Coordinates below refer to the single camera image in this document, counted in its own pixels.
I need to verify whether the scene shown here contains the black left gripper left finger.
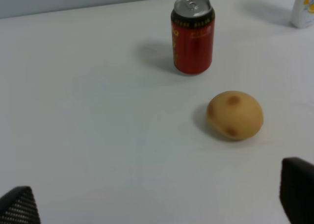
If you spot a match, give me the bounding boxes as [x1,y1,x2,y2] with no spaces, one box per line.
[0,186,41,224]

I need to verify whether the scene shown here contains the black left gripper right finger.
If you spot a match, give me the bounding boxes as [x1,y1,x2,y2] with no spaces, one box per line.
[280,157,314,224]

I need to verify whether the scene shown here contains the red soda can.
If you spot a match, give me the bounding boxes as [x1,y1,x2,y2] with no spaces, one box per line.
[171,0,215,75]

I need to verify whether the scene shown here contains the round tan bread bun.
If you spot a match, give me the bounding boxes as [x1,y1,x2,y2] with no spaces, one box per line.
[206,91,263,141]

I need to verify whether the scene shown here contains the white shampoo bottle blue cap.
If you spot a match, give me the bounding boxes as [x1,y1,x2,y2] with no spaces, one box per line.
[290,0,314,28]

